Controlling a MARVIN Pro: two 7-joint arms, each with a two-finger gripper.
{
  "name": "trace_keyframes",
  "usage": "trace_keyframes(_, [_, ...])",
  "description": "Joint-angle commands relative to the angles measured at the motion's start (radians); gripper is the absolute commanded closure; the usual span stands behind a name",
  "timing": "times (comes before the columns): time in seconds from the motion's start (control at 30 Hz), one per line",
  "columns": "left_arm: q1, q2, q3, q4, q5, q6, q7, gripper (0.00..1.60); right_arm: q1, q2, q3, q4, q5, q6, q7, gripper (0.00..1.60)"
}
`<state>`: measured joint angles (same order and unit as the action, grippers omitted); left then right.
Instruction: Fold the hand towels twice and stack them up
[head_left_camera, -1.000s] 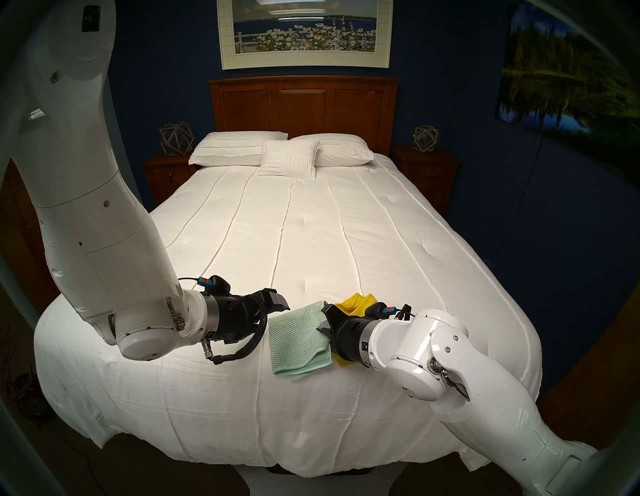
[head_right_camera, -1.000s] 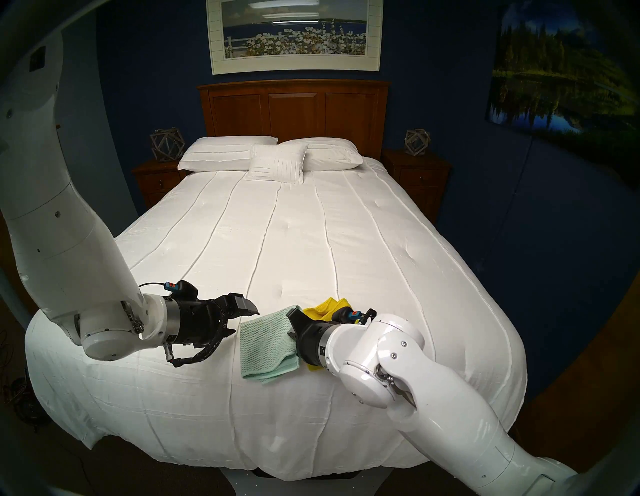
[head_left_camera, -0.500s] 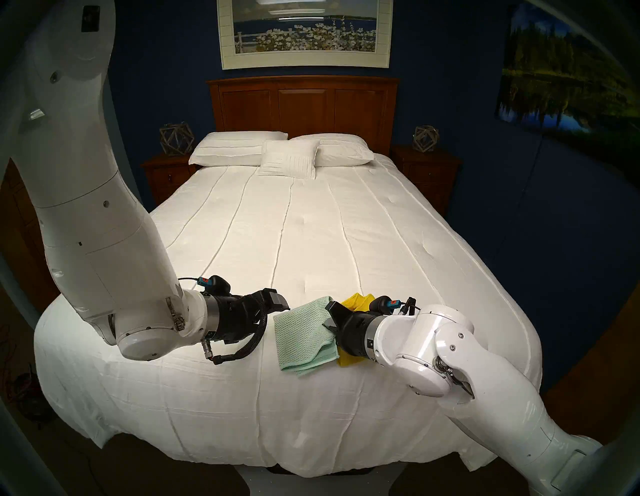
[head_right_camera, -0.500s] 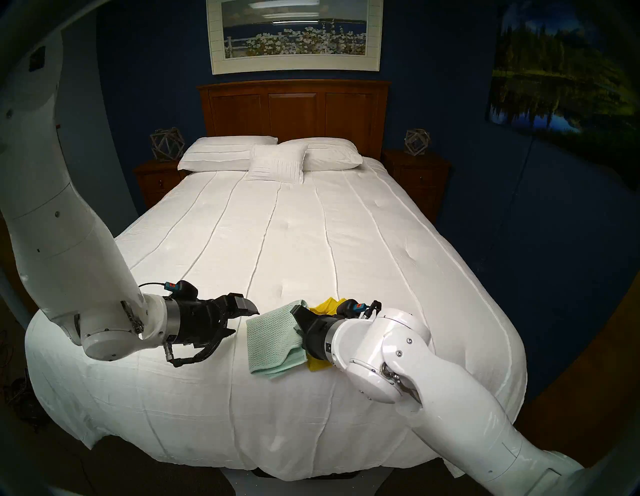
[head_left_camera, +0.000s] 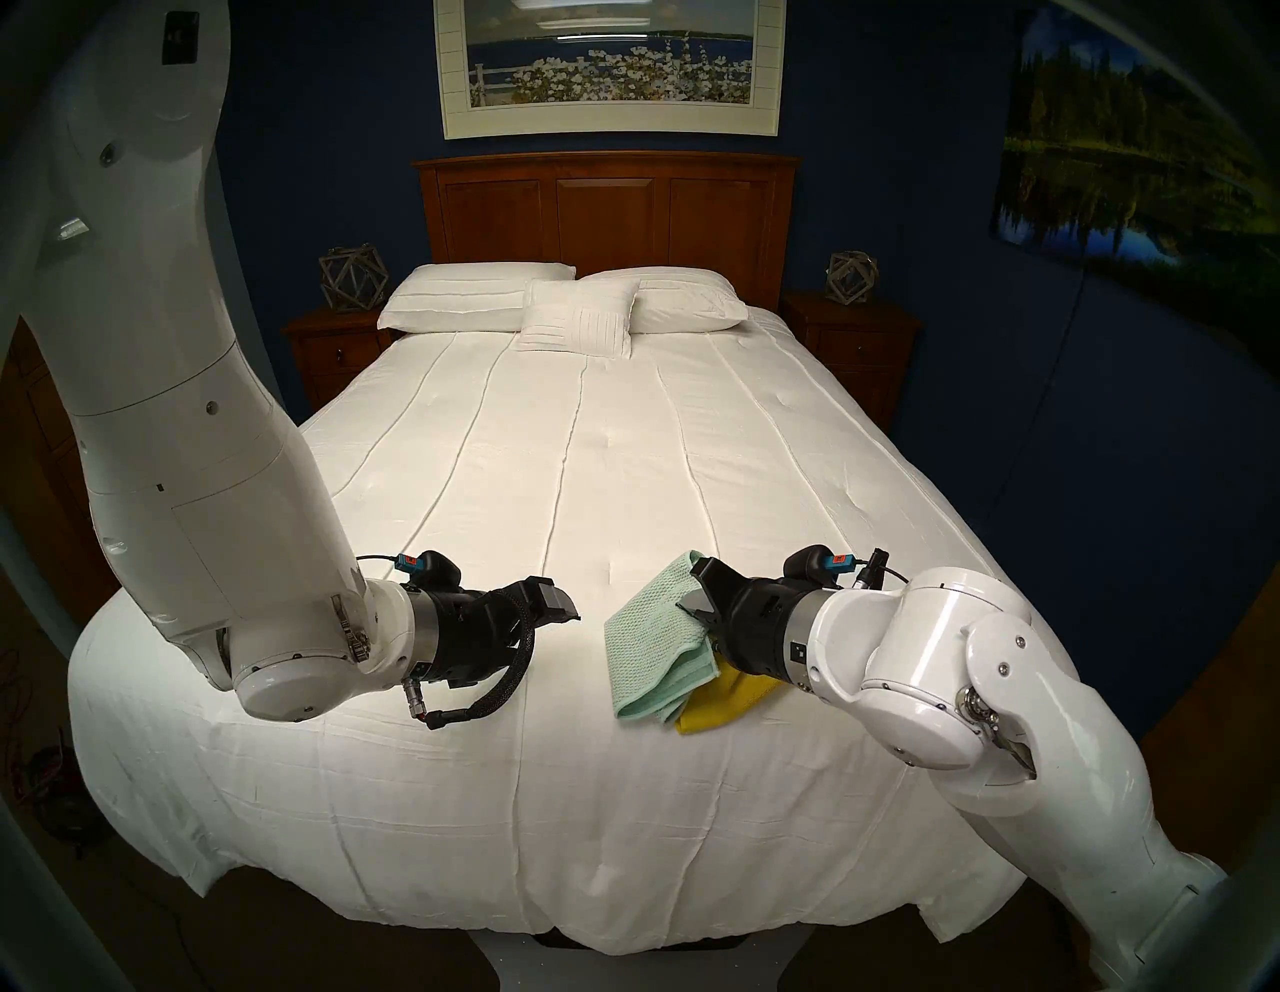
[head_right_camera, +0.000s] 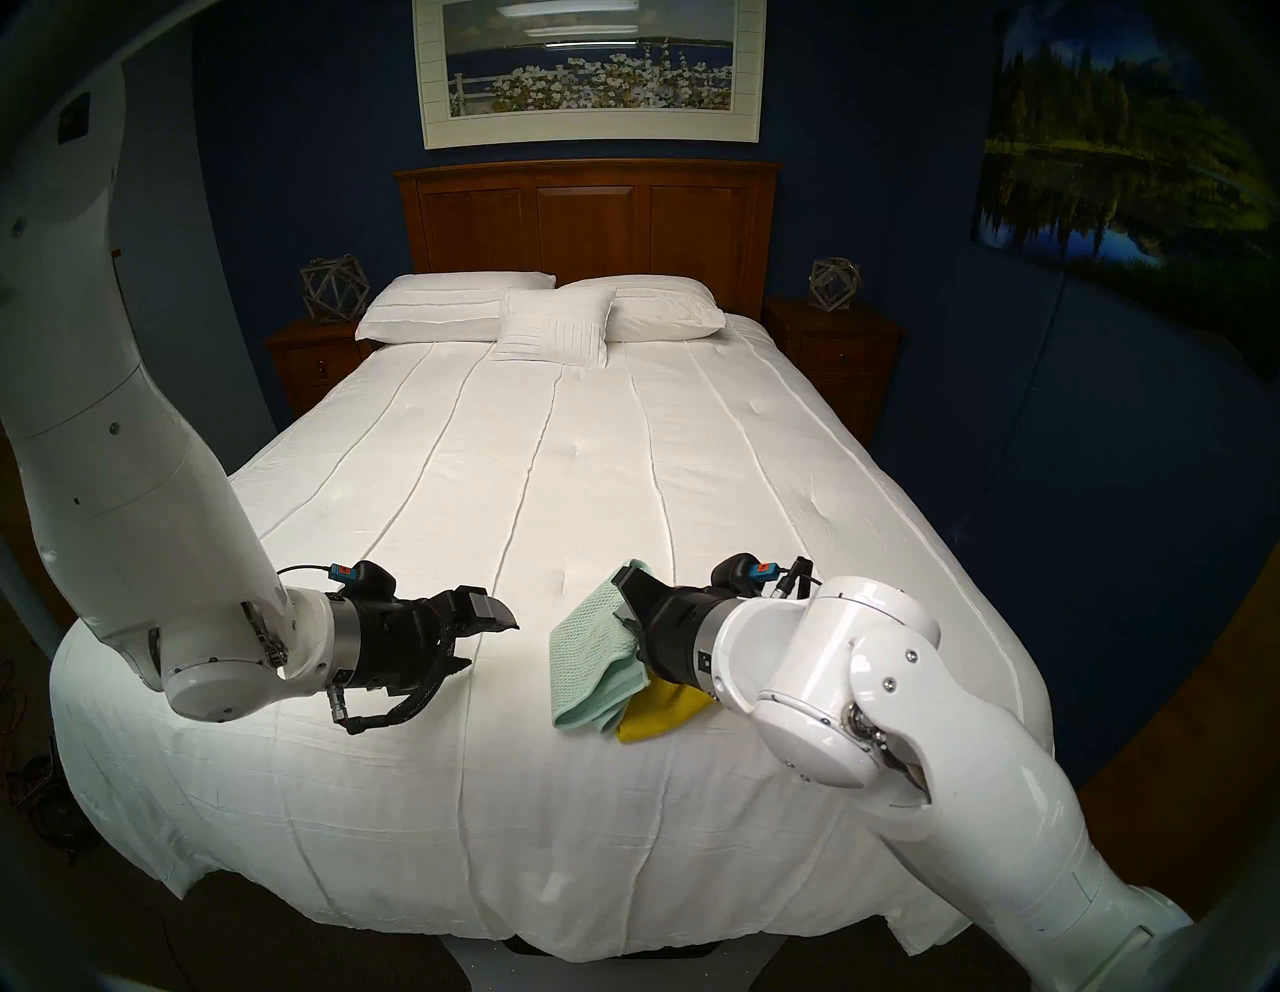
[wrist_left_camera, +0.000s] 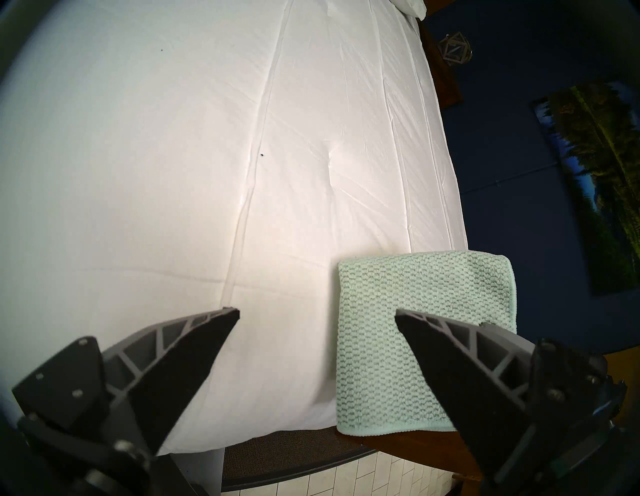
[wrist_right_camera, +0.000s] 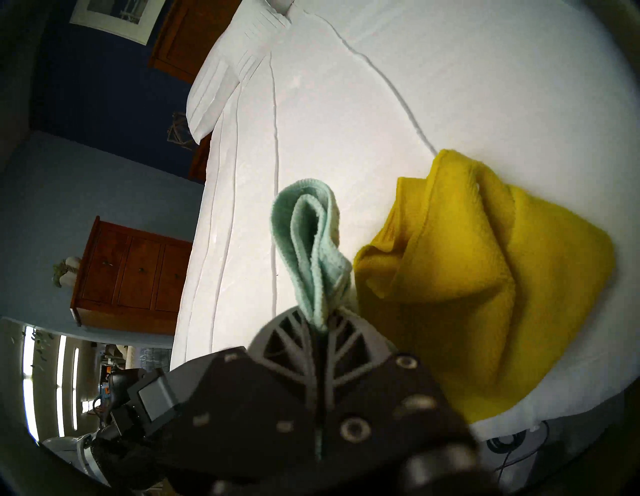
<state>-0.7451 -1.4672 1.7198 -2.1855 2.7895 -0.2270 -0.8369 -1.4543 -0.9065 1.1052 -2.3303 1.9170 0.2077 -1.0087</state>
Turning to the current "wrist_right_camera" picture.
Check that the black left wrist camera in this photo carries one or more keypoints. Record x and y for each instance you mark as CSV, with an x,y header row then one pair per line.
x,y
120,385

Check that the framed flower seascape picture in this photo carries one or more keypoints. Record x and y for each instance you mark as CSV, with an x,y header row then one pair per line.
x,y
120,17

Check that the white bed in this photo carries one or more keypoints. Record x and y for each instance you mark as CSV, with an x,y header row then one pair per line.
x,y
400,75

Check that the bright window with blinds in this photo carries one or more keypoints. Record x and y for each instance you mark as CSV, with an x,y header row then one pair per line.
x,y
50,380

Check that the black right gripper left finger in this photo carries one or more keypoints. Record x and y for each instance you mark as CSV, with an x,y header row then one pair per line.
x,y
282,350

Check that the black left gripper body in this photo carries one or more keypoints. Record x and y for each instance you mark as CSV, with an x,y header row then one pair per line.
x,y
117,435

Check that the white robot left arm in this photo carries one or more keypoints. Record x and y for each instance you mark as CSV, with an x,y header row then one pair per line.
x,y
70,452

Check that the mint green hand towel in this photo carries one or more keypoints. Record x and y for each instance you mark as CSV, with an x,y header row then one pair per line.
x,y
310,250

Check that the long white pillow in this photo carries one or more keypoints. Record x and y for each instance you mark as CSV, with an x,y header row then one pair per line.
x,y
220,80

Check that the yellow hand towel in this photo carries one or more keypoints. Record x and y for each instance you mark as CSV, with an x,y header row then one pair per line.
x,y
475,280

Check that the brown wooden dresser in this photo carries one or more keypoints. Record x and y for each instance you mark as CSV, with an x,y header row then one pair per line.
x,y
130,275

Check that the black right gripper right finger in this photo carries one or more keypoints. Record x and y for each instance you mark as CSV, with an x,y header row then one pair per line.
x,y
357,352

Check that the small potted plant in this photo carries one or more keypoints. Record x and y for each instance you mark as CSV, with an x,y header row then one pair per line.
x,y
65,272

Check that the brown wooden nightstand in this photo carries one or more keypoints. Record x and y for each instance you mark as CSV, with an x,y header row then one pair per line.
x,y
200,160

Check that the brown wooden headboard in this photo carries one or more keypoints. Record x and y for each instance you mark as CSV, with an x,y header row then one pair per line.
x,y
190,35

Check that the small square white pillow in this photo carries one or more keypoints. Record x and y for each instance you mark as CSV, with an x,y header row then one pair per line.
x,y
282,5

